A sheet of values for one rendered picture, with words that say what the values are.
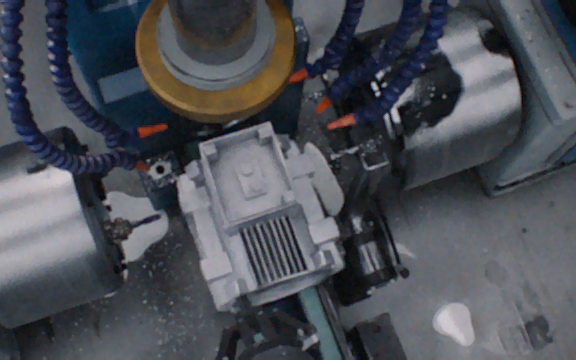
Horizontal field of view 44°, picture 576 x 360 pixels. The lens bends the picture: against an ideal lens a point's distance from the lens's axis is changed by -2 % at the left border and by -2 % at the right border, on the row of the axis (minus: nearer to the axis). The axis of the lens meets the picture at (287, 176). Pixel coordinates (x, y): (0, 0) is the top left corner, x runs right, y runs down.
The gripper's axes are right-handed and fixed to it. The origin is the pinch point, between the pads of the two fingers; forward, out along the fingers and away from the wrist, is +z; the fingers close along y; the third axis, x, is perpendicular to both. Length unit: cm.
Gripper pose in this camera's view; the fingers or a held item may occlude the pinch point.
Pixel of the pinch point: (248, 314)
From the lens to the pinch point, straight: 95.8
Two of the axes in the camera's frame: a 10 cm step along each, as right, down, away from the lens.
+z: -2.1, -1.7, 9.6
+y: -9.4, 3.2, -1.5
